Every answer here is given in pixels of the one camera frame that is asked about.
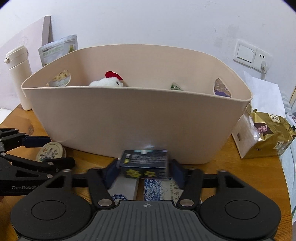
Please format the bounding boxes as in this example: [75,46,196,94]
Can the cream insulated bottle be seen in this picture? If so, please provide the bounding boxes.
[4,46,32,111]

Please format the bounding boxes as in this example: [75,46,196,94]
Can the white plush toy red bow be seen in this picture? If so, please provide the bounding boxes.
[89,71,124,87]

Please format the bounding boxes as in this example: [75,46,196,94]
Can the white paper bag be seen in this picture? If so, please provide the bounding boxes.
[232,72,285,159]

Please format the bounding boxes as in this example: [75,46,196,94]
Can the white box blue seal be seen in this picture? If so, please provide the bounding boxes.
[108,175,138,205]

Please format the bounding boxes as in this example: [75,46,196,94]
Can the white wall switch socket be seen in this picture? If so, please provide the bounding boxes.
[233,39,273,71]

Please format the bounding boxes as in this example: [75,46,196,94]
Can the gold foil snack bag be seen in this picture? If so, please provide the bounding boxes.
[245,111,295,158]

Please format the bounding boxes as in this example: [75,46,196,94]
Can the black box yellow stars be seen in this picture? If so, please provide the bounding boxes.
[118,149,169,179]

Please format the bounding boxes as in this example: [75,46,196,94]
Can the round decorated tin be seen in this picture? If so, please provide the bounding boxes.
[36,142,67,162]

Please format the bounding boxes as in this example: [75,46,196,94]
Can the banana chips snack pouch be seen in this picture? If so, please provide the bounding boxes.
[38,35,78,87]

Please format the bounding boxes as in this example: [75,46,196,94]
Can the white plug and cable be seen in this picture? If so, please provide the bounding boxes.
[260,60,269,80]

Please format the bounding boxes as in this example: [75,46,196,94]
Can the blue white floral box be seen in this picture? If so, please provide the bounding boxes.
[144,179,183,203]

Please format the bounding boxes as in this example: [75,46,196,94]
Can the beige plastic storage bin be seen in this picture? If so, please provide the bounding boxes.
[22,44,253,164]

